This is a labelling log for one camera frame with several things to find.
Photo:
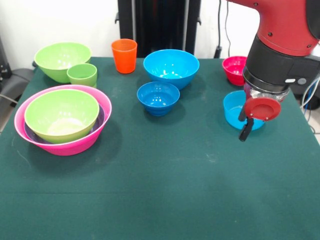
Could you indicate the green cup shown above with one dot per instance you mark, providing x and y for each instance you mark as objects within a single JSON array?
[{"x": 82, "y": 75}]

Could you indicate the large blue bowl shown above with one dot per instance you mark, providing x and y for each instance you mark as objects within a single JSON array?
[{"x": 172, "y": 62}]

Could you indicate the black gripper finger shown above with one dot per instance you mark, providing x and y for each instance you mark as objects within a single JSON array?
[
  {"x": 242, "y": 115},
  {"x": 246, "y": 131}
]

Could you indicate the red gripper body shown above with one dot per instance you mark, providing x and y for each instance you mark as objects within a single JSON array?
[{"x": 262, "y": 110}]

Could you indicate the purple bowl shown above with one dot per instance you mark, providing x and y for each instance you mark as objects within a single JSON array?
[{"x": 101, "y": 117}]

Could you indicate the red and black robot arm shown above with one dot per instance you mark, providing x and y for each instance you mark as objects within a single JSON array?
[{"x": 275, "y": 62}]

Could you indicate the small dark blue bowl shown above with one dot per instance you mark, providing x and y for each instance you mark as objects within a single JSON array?
[{"x": 157, "y": 105}]

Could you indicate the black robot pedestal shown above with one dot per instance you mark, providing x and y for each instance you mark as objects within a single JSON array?
[{"x": 155, "y": 25}]

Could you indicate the large pink bowl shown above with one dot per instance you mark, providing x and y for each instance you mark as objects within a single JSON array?
[{"x": 67, "y": 148}]

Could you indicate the orange cup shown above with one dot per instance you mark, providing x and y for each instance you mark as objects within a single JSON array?
[{"x": 122, "y": 60}]

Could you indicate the small pink bowl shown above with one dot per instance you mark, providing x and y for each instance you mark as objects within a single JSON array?
[{"x": 232, "y": 72}]

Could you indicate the light blue straight-sided bowl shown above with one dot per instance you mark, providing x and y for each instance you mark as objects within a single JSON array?
[{"x": 232, "y": 112}]

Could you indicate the dark green table cloth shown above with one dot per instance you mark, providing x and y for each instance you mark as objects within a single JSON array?
[{"x": 150, "y": 200}]

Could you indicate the green bowl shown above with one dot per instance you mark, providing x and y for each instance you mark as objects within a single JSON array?
[
  {"x": 57, "y": 57},
  {"x": 62, "y": 112}
]

